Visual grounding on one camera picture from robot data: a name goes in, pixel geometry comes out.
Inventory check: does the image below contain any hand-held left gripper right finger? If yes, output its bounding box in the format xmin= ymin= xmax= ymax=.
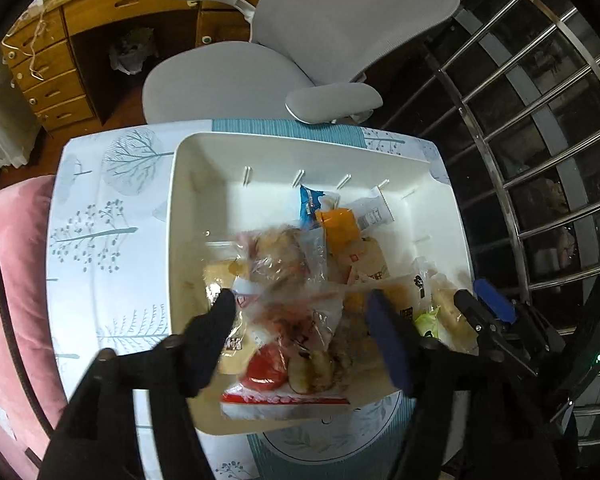
xmin=367 ymin=292 xmax=564 ymax=480

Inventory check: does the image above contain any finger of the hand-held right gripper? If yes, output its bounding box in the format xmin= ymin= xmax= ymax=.
xmin=472 ymin=277 xmax=567 ymax=357
xmin=452 ymin=288 xmax=541 ymax=377

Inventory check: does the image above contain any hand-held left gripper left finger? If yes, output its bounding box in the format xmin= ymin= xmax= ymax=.
xmin=37 ymin=290 xmax=239 ymax=480

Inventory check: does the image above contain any yellow cake clear packet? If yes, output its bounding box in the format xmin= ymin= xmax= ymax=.
xmin=430 ymin=285 xmax=481 ymax=351

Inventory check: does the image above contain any clear bread packet black label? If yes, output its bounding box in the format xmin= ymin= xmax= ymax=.
xmin=350 ymin=260 xmax=441 ymax=346

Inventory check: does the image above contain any green pastry packet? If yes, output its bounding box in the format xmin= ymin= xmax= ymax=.
xmin=414 ymin=307 xmax=443 ymax=341

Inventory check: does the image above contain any red apple print packet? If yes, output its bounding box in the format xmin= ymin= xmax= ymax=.
xmin=219 ymin=285 xmax=353 ymax=421

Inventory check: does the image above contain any rice crisp clear packet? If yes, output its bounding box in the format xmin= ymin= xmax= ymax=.
xmin=202 ymin=227 xmax=331 ymax=311

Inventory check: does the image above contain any silver packet with orange end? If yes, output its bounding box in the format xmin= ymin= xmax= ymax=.
xmin=314 ymin=186 xmax=396 ymax=261

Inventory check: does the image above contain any white plastic storage box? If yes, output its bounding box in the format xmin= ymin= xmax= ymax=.
xmin=166 ymin=131 xmax=477 ymax=436

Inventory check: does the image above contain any blue candy packet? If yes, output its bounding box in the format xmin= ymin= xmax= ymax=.
xmin=298 ymin=185 xmax=341 ymax=231

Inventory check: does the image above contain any tree print tablecloth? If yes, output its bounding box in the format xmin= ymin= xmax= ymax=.
xmin=45 ymin=119 xmax=451 ymax=480

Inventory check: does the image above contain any metal window grille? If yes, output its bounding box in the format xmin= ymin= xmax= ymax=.
xmin=375 ymin=0 xmax=600 ymax=451

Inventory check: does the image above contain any white plastic bag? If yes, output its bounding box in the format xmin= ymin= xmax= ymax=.
xmin=107 ymin=27 xmax=160 ymax=77

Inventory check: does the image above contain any white lace cloth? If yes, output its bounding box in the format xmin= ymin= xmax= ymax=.
xmin=0 ymin=67 xmax=43 ymax=193

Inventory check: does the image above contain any wooden desk with drawers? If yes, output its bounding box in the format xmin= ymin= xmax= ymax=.
xmin=1 ymin=0 xmax=281 ymax=135

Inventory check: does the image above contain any grey office chair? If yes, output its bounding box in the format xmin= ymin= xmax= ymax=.
xmin=141 ymin=0 xmax=462 ymax=126

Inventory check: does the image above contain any black strap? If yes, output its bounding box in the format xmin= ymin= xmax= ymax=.
xmin=0 ymin=217 xmax=61 ymax=431

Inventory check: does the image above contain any white cable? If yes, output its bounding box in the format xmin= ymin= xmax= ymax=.
xmin=2 ymin=5 xmax=48 ymax=81

